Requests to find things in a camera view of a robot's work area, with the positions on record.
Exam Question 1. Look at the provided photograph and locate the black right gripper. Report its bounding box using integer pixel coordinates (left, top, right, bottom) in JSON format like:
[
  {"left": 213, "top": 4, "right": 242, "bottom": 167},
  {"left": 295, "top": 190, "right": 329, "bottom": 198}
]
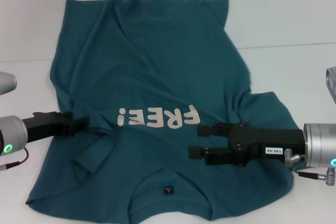
[{"left": 188, "top": 121, "right": 307, "bottom": 167}]

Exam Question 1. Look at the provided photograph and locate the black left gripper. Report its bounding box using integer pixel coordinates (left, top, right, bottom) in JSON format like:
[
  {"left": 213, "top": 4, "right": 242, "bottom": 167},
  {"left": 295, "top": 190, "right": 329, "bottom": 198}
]
[{"left": 22, "top": 112, "right": 91, "bottom": 144}]

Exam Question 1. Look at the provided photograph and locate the teal t-shirt with FREE print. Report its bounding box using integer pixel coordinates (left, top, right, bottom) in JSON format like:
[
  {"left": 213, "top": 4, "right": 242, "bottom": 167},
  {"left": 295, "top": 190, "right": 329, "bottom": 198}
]
[{"left": 25, "top": 0, "right": 295, "bottom": 221}]

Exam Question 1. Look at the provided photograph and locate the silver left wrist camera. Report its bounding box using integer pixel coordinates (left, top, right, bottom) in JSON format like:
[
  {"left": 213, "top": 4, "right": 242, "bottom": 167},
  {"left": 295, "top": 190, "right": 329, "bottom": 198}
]
[{"left": 0, "top": 71, "right": 18, "bottom": 96}]

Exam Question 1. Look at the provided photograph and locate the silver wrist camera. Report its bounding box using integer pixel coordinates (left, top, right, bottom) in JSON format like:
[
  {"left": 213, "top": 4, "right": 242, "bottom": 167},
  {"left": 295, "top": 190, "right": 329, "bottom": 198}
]
[
  {"left": 326, "top": 67, "right": 336, "bottom": 104},
  {"left": 0, "top": 71, "right": 18, "bottom": 96}
]

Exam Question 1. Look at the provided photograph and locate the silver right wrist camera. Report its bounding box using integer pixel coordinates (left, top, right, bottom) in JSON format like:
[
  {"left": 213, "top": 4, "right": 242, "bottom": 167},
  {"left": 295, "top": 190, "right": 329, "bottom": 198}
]
[{"left": 326, "top": 67, "right": 336, "bottom": 104}]

